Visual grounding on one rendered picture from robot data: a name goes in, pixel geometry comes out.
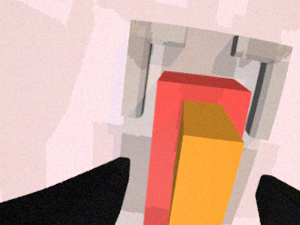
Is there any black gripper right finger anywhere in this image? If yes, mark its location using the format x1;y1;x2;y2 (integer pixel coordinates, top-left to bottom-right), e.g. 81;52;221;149
255;173;300;225

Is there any orange rectangular block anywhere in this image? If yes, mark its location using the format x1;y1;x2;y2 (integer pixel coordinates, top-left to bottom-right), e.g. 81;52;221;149
169;100;244;225

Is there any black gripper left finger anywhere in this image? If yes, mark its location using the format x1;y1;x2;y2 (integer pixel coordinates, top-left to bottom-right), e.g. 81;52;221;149
0;157;130;225

